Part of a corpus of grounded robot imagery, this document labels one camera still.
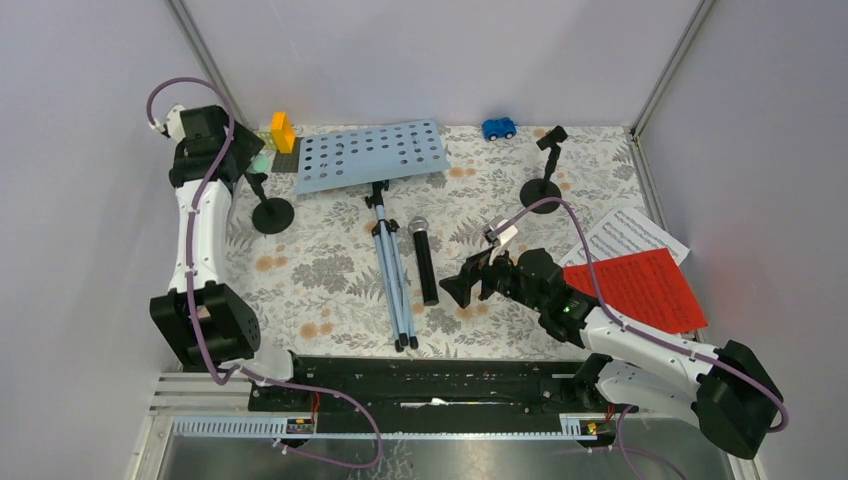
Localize white sheet music page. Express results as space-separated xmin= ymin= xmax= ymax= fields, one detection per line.
xmin=584 ymin=207 xmax=690 ymax=265

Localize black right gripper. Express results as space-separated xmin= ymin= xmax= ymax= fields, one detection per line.
xmin=439 ymin=241 xmax=546 ymax=314

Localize dark grey brick baseplate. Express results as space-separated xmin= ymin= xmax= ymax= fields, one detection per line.
xmin=271 ymin=137 xmax=302 ymax=173

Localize black microphone stand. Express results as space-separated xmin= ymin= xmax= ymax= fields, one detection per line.
xmin=519 ymin=125 xmax=569 ymax=214
xmin=245 ymin=172 xmax=295 ymax=235

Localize light blue music stand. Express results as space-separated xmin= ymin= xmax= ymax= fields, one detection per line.
xmin=294 ymin=119 xmax=450 ymax=352

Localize blue toy brick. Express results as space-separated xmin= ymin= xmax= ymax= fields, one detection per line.
xmin=481 ymin=117 xmax=517 ymax=141

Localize black silver microphone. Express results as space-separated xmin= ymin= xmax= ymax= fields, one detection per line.
xmin=408 ymin=216 xmax=439 ymax=306

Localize red sheet music page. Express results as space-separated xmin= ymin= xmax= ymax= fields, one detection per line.
xmin=593 ymin=248 xmax=708 ymax=334

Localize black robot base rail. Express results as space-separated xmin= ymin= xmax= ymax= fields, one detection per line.
xmin=248 ymin=356 xmax=623 ymax=434

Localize pale green toy brick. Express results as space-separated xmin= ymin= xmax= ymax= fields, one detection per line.
xmin=254 ymin=130 xmax=276 ymax=150

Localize mint green microphone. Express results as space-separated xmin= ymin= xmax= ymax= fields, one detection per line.
xmin=248 ymin=153 xmax=273 ymax=174

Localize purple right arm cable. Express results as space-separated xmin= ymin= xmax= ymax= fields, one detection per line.
xmin=493 ymin=196 xmax=791 ymax=434

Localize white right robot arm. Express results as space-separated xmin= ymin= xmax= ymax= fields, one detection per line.
xmin=439 ymin=249 xmax=788 ymax=459

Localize orange toy brick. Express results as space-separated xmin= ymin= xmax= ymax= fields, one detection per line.
xmin=270 ymin=111 xmax=296 ymax=154

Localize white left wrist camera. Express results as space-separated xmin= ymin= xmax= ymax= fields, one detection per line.
xmin=150 ymin=104 xmax=186 ymax=143

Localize floral patterned table mat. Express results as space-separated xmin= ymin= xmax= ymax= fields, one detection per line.
xmin=225 ymin=126 xmax=646 ymax=360

